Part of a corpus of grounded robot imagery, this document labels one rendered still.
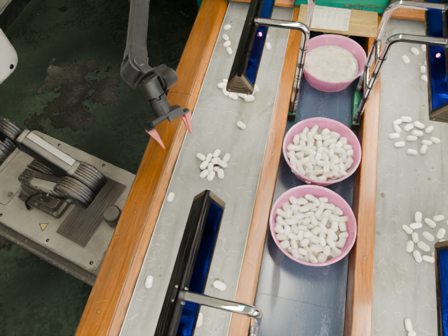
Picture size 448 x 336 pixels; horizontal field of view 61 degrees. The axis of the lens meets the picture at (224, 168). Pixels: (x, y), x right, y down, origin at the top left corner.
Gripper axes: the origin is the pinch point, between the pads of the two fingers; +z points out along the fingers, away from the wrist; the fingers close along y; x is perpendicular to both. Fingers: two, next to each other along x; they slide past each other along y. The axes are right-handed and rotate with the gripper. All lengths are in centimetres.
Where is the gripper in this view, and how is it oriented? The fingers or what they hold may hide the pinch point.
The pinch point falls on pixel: (177, 139)
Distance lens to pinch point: 120.7
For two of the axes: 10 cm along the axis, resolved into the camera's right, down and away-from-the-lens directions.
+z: 3.9, 8.4, 3.9
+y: -8.3, 5.0, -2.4
